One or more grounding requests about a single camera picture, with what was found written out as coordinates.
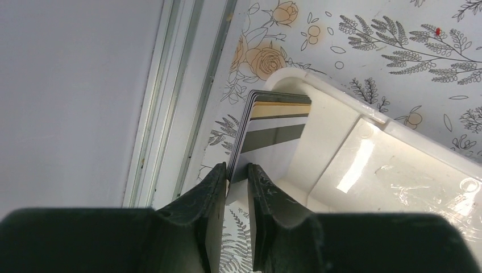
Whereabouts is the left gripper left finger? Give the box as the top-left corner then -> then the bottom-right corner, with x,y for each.
1,163 -> 226,272

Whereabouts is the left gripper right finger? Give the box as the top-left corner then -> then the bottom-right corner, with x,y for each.
247,164 -> 480,272

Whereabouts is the white plastic tray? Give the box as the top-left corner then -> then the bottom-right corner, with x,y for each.
240,67 -> 482,264

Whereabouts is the floral tablecloth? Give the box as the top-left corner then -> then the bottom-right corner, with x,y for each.
200,1 -> 481,176

